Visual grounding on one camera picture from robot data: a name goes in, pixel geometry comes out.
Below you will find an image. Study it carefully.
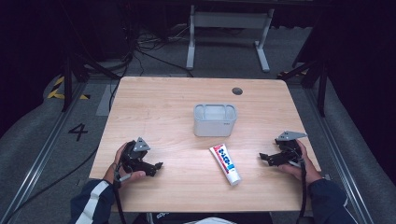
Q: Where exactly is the person's left hand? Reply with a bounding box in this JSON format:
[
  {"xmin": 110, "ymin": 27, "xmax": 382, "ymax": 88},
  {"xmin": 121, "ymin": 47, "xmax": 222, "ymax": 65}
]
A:
[{"xmin": 103, "ymin": 142, "xmax": 147, "ymax": 189}]

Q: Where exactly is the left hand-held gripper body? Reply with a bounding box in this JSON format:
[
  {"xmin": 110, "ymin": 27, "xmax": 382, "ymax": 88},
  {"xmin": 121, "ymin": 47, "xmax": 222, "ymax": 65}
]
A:
[{"xmin": 120, "ymin": 136, "xmax": 157, "ymax": 177}]

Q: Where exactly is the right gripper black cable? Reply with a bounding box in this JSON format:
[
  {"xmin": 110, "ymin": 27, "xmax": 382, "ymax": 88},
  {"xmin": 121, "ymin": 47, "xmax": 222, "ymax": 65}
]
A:
[{"xmin": 292, "ymin": 157, "xmax": 308, "ymax": 224}]

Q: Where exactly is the yellow black floor tape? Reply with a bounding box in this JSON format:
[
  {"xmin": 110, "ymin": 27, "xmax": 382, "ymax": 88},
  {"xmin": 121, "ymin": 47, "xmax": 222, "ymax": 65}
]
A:
[{"xmin": 46, "ymin": 76, "xmax": 92, "ymax": 101}]

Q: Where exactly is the white toothpaste tube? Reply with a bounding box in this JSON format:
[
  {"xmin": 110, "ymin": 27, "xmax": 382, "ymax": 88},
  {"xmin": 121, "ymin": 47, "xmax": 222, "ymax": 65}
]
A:
[{"xmin": 208, "ymin": 143, "xmax": 242, "ymax": 187}]

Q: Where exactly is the black metal stand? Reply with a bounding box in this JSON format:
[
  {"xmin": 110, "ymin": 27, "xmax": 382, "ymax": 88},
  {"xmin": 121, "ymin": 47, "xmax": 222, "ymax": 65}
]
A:
[
  {"xmin": 61, "ymin": 46, "xmax": 121, "ymax": 113},
  {"xmin": 276, "ymin": 55, "xmax": 331, "ymax": 119}
]

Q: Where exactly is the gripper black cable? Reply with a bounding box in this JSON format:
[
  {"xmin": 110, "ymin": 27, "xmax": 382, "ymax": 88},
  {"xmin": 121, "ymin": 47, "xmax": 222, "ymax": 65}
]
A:
[
  {"xmin": 292, "ymin": 157, "xmax": 308, "ymax": 224},
  {"xmin": 112, "ymin": 163, "xmax": 133, "ymax": 224}
]

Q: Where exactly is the aluminium floor rail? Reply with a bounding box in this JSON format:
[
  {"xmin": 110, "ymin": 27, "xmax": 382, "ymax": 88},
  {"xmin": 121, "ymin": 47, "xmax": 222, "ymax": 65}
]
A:
[
  {"xmin": 303, "ymin": 87, "xmax": 375, "ymax": 224},
  {"xmin": 0, "ymin": 81, "xmax": 89, "ymax": 224}
]

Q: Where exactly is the grey plastic holder box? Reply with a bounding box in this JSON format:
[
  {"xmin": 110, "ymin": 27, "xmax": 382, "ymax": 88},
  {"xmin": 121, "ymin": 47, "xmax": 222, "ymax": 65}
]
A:
[{"xmin": 192, "ymin": 103, "xmax": 238, "ymax": 138}]

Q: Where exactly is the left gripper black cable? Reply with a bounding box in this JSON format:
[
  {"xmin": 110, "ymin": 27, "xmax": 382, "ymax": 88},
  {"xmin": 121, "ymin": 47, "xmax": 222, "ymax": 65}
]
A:
[{"xmin": 112, "ymin": 163, "xmax": 133, "ymax": 224}]

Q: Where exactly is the bundle of floor cables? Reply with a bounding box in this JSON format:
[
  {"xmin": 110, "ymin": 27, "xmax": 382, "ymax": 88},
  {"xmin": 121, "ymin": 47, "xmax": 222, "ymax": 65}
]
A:
[{"xmin": 106, "ymin": 18, "xmax": 195, "ymax": 111}]

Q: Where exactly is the black floor cable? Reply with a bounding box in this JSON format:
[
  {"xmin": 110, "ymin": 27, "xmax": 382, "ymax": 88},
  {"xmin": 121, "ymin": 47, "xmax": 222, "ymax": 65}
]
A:
[{"xmin": 0, "ymin": 146, "xmax": 100, "ymax": 224}]

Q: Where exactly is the grey metal desk frame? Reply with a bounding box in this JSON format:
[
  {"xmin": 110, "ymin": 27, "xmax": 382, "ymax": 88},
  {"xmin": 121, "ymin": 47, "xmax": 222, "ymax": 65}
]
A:
[{"xmin": 185, "ymin": 5, "xmax": 276, "ymax": 74}]

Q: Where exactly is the person's right hand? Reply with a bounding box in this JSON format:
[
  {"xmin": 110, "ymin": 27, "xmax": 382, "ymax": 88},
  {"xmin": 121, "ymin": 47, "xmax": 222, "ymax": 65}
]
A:
[{"xmin": 277, "ymin": 139, "xmax": 323, "ymax": 187}]

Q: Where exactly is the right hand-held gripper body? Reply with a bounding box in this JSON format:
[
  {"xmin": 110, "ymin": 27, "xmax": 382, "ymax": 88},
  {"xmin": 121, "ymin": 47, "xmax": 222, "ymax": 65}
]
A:
[{"xmin": 263, "ymin": 130, "xmax": 308, "ymax": 167}]

